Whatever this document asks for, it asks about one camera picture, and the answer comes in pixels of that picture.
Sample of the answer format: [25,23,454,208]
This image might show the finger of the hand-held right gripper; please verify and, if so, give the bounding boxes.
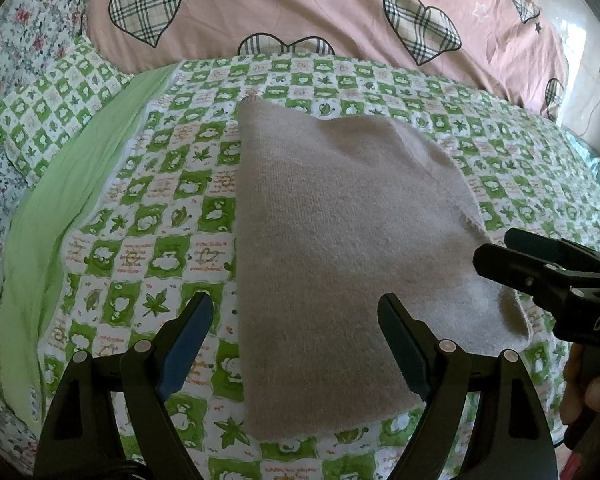
[504,228,600,273]
[472,244,588,311]

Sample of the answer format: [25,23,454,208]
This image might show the floral bed sheet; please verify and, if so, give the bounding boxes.
[0,0,106,461]

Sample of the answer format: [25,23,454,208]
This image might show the green checkered blanket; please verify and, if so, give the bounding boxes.
[35,55,600,480]

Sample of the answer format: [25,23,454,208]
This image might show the light green cloth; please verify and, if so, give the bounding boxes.
[0,65,176,426]

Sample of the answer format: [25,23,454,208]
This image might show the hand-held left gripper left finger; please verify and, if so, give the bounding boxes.
[32,291,215,480]

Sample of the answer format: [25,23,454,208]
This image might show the pink heart print quilt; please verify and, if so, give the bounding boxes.
[82,0,571,121]

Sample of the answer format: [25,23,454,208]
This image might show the beige knitted sweater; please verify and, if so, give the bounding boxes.
[234,100,533,441]

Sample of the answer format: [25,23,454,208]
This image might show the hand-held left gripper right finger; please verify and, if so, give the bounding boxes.
[377,292,563,480]

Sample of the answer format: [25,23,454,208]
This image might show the thin wall cable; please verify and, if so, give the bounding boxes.
[577,76,600,137]

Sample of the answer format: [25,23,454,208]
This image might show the green checkered pillow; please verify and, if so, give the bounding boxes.
[0,37,133,186]

